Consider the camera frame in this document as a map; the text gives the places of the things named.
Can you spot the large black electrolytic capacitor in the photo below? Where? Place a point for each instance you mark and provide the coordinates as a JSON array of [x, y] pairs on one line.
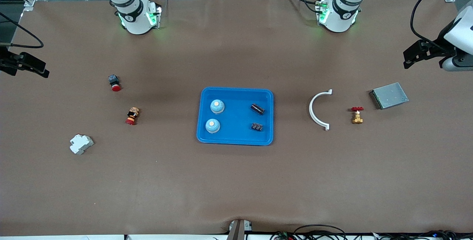
[[257, 109]]

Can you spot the small black connector block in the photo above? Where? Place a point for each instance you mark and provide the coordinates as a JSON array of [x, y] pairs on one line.
[[257, 126]]

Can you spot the blue call bell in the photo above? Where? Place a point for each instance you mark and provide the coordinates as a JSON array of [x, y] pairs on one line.
[[212, 126], [217, 108]]

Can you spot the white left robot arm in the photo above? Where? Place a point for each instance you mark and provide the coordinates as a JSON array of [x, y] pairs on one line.
[[338, 14]]

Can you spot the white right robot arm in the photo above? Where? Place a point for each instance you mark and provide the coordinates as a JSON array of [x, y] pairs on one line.
[[136, 18]]

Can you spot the blue plastic tray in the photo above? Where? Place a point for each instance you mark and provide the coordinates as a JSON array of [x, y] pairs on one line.
[[236, 136]]

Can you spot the grey metal box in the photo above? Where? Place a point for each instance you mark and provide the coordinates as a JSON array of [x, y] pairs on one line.
[[390, 96]]

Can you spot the white circuit breaker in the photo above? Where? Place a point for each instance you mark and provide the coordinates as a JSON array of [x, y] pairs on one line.
[[80, 144]]

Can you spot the orange emergency stop button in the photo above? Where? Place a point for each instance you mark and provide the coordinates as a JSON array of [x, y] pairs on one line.
[[132, 117]]

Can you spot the brown table mat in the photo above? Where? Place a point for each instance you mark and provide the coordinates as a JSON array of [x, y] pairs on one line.
[[236, 188]]

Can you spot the red push button switch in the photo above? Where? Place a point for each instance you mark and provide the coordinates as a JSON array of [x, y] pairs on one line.
[[115, 85]]

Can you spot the brown mount post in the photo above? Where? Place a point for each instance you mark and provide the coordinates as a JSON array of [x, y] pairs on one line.
[[237, 232]]

